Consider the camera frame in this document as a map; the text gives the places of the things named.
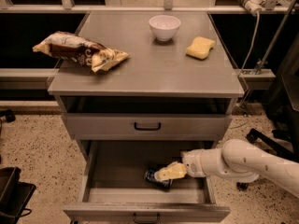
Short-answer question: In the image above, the grey closed upper drawer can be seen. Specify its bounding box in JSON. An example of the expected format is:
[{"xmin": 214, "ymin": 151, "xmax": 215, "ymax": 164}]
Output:
[{"xmin": 62, "ymin": 113, "xmax": 232, "ymax": 141}]

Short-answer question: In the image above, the grey open middle drawer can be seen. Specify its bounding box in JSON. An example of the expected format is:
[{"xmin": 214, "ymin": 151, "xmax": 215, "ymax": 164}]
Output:
[{"xmin": 64, "ymin": 141, "xmax": 230, "ymax": 224}]

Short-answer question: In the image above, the black bin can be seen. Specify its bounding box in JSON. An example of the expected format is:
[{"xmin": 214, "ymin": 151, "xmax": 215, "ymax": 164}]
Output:
[{"xmin": 0, "ymin": 167, "xmax": 36, "ymax": 224}]

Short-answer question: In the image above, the metal clamp rod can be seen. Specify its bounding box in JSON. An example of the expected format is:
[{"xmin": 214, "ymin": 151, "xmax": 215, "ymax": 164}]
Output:
[{"xmin": 251, "ymin": 0, "xmax": 297, "ymax": 75}]

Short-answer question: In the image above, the yellow sponge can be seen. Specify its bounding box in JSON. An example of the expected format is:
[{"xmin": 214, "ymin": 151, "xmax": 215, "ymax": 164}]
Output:
[{"xmin": 186, "ymin": 36, "xmax": 216, "ymax": 60}]

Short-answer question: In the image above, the white cable with plug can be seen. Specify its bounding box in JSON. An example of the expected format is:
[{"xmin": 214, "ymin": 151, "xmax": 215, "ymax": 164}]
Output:
[{"xmin": 232, "ymin": 0, "xmax": 265, "ymax": 77}]

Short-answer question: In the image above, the white bowl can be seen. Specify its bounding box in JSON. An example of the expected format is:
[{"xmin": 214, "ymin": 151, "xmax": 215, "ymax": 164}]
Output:
[{"xmin": 149, "ymin": 15, "xmax": 181, "ymax": 41}]

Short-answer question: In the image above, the brown yellow chip bag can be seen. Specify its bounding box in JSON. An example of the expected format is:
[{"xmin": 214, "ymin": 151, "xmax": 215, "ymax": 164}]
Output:
[{"xmin": 33, "ymin": 31, "xmax": 129, "ymax": 73}]

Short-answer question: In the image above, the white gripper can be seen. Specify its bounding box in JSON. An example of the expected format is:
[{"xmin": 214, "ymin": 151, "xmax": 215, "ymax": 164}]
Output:
[{"xmin": 154, "ymin": 149, "xmax": 206, "ymax": 181}]

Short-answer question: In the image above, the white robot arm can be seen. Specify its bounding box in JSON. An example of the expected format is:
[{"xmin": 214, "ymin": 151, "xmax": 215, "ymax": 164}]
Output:
[{"xmin": 154, "ymin": 139, "xmax": 299, "ymax": 197}]

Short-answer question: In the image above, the blue pepsi can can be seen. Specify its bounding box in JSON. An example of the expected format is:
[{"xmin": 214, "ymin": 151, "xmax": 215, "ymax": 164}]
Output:
[{"xmin": 145, "ymin": 168, "xmax": 172, "ymax": 190}]

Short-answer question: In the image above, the black office chair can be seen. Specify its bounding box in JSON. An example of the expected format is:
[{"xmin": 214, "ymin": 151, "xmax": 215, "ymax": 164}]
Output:
[{"xmin": 236, "ymin": 109, "xmax": 299, "ymax": 191}]

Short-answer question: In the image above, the grey drawer cabinet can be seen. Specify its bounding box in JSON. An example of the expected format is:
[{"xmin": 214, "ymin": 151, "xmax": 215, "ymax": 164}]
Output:
[{"xmin": 49, "ymin": 11, "xmax": 244, "ymax": 155}]

